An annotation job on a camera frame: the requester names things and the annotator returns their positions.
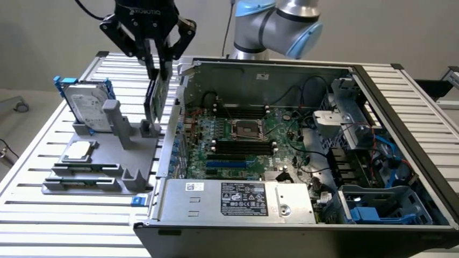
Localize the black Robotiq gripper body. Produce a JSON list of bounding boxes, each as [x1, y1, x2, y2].
[[113, 0, 179, 41]]

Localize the green graphics card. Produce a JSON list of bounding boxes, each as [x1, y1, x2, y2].
[[143, 68, 169, 125]]

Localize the hard disk in blue caddy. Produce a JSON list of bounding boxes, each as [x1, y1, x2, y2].
[[53, 76, 116, 134]]

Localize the black RAM slot bank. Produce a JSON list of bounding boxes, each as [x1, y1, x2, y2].
[[212, 139, 279, 156], [213, 105, 271, 119]]

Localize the grey caster wheel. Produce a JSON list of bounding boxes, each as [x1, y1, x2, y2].
[[0, 95, 30, 113]]

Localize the CPU socket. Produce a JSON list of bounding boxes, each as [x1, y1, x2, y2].
[[228, 118, 269, 141]]

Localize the grey printed parts rack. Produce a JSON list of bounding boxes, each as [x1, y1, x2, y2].
[[40, 100, 163, 196]]

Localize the silver CPU chip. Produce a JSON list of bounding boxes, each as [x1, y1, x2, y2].
[[60, 140, 100, 162]]

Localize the black expansion slot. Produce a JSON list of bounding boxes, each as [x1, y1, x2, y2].
[[207, 154, 249, 161]]

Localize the green motherboard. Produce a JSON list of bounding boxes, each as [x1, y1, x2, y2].
[[171, 106, 325, 187]]

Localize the blue expansion slot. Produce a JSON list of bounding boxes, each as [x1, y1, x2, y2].
[[205, 160, 249, 168]]

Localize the green RAM stick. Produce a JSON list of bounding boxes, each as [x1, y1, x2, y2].
[[53, 162, 121, 173]]

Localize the silver power supply unit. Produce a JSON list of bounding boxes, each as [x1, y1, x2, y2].
[[156, 179, 317, 225]]

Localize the black open PC case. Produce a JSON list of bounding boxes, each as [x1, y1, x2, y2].
[[132, 56, 459, 251]]

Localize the blue disk bay latch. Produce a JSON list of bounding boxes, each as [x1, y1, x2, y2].
[[349, 206, 380, 224]]

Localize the grey disk bay cage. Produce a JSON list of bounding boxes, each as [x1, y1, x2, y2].
[[337, 184, 435, 226]]

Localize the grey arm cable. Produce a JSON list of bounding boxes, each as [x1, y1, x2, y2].
[[221, 0, 237, 59]]

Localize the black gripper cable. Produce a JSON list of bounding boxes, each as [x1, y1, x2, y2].
[[73, 0, 105, 21]]

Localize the black looped case wire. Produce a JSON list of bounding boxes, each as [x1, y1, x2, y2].
[[269, 75, 328, 106]]

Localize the black cable loop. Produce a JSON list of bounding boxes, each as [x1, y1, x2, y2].
[[0, 138, 20, 162]]

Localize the silver drive cage bracket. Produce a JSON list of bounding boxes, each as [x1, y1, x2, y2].
[[311, 77, 381, 151]]

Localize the blue SATA wire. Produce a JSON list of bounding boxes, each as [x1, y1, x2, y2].
[[372, 134, 409, 189]]

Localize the red thin wire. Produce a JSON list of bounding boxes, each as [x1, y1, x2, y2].
[[368, 128, 419, 183]]

